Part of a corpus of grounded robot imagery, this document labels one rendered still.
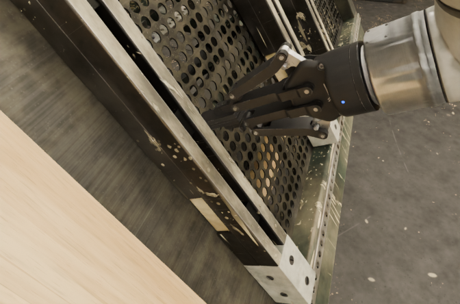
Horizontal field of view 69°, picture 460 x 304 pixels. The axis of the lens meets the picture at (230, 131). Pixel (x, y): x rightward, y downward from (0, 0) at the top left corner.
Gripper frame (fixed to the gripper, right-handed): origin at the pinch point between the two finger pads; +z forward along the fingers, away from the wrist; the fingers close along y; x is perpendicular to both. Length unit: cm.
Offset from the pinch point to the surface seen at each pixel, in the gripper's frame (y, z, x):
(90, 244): 1.7, 6.4, 21.2
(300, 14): -9, 4, -59
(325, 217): -40.6, 3.0, -14.0
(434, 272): -148, 0, -64
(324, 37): -19, 2, -63
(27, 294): 3.8, 6.7, 27.7
